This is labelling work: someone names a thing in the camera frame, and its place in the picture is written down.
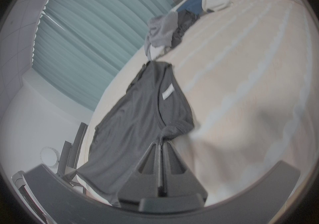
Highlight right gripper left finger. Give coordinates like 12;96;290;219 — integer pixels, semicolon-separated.
117;141;163;204

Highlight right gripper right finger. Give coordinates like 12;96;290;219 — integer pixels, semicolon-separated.
162;141;208;203

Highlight black T-shirt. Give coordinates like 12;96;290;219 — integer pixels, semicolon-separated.
75;61;195;206

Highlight bed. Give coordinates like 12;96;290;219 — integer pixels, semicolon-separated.
75;0;313;206

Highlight pile of clothes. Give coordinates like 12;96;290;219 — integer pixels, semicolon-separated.
145;0;233;61

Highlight blue-green curtain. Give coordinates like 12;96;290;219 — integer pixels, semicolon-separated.
32;0;183;112

